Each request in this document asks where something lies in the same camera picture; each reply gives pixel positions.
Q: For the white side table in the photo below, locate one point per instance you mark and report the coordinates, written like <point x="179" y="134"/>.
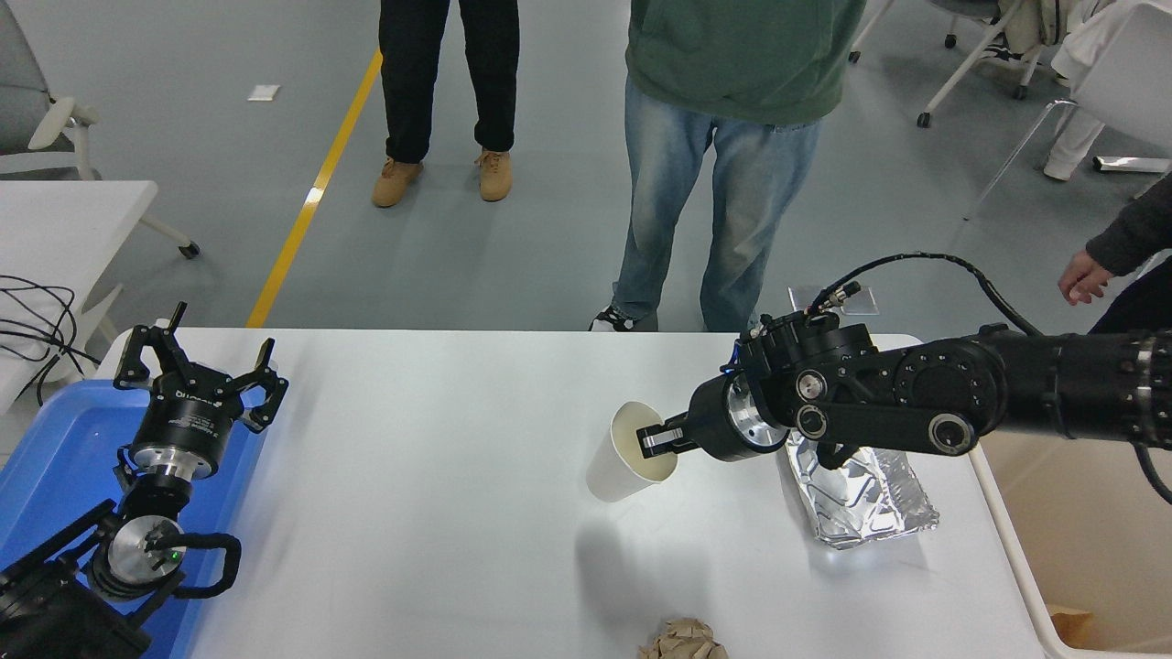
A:
<point x="55" y="229"/>

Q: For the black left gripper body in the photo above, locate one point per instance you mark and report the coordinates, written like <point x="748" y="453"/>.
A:
<point x="188" y="421"/>

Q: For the clear floor plate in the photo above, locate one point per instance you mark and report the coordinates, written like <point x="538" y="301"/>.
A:
<point x="806" y="300"/>
<point x="865" y="302"/>

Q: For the brown cardboard piece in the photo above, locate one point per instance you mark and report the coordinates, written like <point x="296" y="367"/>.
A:
<point x="1071" y="627"/>

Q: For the person's hand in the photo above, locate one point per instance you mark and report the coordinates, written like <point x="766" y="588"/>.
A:
<point x="1082" y="276"/>

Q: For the silver foil tray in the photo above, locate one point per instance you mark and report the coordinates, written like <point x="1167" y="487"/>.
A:
<point x="879" y="513"/>

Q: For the beige jacket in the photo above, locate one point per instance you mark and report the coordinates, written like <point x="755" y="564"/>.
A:
<point x="1035" y="23"/>

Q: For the large pale plastic bin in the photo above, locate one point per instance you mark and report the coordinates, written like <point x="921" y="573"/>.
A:
<point x="1080" y="549"/>

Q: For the blue plastic tray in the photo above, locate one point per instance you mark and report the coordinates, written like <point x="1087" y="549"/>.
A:
<point x="64" y="439"/>

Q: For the grey office chair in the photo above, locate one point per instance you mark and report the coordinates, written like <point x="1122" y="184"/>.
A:
<point x="18" y="82"/>

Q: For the person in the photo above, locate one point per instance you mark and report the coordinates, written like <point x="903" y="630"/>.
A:
<point x="1071" y="146"/>
<point x="732" y="55"/>
<point x="1140" y="229"/>
<point x="412" y="73"/>

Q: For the white wheeled chair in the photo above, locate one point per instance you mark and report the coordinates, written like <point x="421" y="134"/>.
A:
<point x="971" y="64"/>

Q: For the crumpled tan paper ball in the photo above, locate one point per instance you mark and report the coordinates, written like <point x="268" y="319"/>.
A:
<point x="682" y="641"/>

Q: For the white floor patch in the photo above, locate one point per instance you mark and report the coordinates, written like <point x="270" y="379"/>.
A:
<point x="264" y="93"/>

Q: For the white paper cup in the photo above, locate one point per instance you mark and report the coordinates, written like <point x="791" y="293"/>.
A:
<point x="613" y="467"/>

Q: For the white chair metal legs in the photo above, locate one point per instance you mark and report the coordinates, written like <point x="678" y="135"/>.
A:
<point x="1131" y="82"/>

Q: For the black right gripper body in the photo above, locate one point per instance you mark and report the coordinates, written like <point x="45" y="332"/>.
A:
<point x="714" y="421"/>

